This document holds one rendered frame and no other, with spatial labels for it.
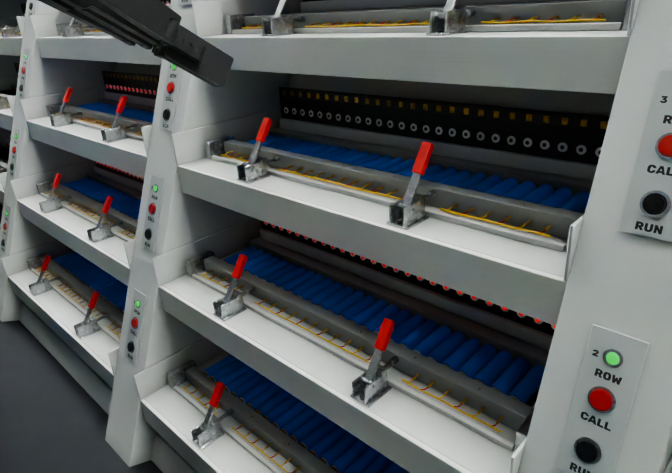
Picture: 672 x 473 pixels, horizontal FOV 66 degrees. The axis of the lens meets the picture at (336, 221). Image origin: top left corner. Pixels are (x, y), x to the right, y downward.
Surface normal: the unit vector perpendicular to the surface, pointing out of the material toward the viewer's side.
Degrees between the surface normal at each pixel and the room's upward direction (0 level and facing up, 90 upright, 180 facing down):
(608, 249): 90
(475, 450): 21
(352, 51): 111
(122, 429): 90
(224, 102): 90
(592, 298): 90
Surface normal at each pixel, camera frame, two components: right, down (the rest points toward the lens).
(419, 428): -0.06, -0.92
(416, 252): -0.69, 0.32
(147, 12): 0.85, 0.28
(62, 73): 0.73, 0.22
